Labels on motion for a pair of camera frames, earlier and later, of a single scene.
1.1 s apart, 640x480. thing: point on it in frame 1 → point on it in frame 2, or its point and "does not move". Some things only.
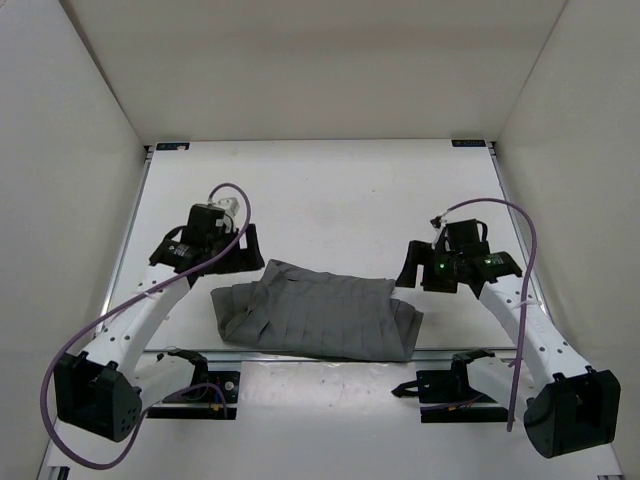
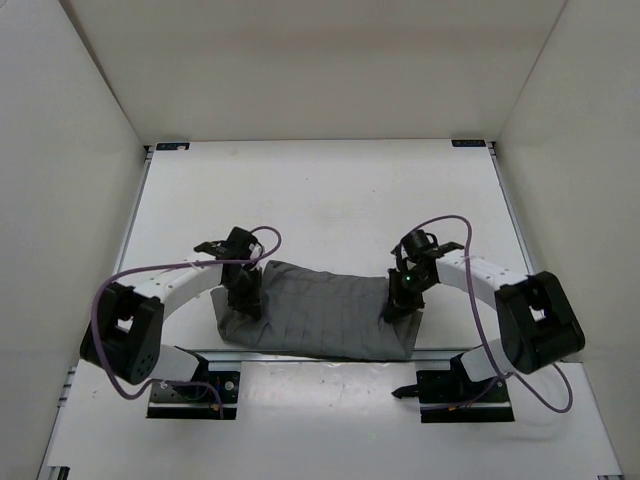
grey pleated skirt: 299,309 does not move
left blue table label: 173,146 does not move
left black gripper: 251,256 → 248,302
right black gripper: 418,255 → 400,304
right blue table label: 469,143 does not move
